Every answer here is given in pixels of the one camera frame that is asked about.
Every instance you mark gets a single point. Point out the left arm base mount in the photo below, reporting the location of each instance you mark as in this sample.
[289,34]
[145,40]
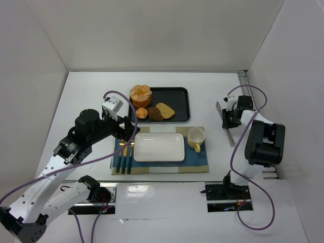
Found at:
[99,200]

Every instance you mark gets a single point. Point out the tan bread slice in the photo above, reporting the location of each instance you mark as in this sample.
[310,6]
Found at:
[166,111]

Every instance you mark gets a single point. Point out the aluminium frame rail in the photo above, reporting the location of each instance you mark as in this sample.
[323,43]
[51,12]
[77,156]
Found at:
[245,83]

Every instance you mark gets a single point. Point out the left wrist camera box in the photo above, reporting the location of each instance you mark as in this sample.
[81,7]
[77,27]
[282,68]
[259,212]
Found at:
[113,104]

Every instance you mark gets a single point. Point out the gold knife green handle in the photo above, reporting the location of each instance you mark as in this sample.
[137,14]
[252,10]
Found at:
[125,152]

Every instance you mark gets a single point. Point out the gold spoon green handle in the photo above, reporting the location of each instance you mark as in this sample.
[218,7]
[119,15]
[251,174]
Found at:
[129,165]

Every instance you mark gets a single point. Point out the white rectangular plate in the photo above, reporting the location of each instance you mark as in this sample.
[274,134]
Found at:
[159,147]

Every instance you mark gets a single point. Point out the peeled orange mandarin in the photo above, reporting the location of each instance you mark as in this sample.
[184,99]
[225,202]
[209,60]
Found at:
[141,96]

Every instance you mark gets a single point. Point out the brown chocolate croissant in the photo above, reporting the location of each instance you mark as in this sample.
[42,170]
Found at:
[154,114]

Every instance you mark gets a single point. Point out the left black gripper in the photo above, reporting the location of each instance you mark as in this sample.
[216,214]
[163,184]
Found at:
[127,128]

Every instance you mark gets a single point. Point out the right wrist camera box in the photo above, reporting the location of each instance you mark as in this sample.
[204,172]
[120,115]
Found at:
[231,102]

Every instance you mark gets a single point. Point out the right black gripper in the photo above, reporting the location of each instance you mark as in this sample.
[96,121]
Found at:
[226,119]

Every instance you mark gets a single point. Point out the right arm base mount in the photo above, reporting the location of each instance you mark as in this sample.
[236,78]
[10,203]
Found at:
[226,196]

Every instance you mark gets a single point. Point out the black rectangular tray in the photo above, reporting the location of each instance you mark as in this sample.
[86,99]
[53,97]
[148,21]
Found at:
[174,97]

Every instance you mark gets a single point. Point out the yellow mug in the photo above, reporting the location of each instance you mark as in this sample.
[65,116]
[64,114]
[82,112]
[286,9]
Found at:
[195,138]

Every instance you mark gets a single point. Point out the small round bun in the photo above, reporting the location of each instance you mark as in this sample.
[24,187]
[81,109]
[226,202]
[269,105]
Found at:
[141,113]

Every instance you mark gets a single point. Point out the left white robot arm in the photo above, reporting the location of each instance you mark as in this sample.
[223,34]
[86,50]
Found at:
[29,216]

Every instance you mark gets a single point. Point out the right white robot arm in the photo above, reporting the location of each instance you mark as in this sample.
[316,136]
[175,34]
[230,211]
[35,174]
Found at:
[264,146]

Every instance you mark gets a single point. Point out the metal serving tongs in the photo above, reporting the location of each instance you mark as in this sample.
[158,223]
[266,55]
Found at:
[228,133]

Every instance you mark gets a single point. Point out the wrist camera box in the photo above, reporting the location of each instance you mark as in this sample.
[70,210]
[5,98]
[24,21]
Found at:
[113,104]
[231,102]

